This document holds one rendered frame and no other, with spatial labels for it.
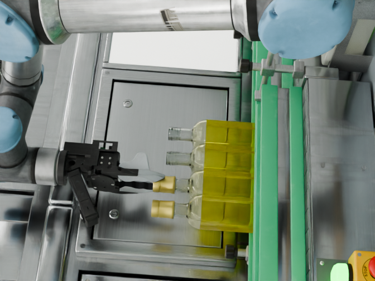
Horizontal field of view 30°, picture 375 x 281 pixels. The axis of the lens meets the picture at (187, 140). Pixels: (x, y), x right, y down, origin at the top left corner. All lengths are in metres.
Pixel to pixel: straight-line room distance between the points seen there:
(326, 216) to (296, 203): 0.06
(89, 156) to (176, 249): 0.27
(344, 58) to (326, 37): 0.51
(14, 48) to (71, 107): 0.66
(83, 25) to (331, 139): 0.55
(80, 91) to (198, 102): 0.28
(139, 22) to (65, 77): 0.80
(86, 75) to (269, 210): 0.65
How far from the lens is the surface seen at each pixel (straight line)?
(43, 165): 1.41
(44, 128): 1.69
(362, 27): 1.36
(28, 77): 1.36
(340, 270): 1.16
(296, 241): 1.24
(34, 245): 1.54
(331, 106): 1.36
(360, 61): 1.44
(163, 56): 1.73
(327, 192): 1.27
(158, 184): 1.40
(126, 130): 1.62
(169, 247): 1.49
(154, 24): 0.95
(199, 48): 1.74
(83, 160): 1.43
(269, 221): 1.25
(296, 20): 0.88
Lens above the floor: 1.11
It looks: level
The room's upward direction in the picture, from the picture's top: 86 degrees counter-clockwise
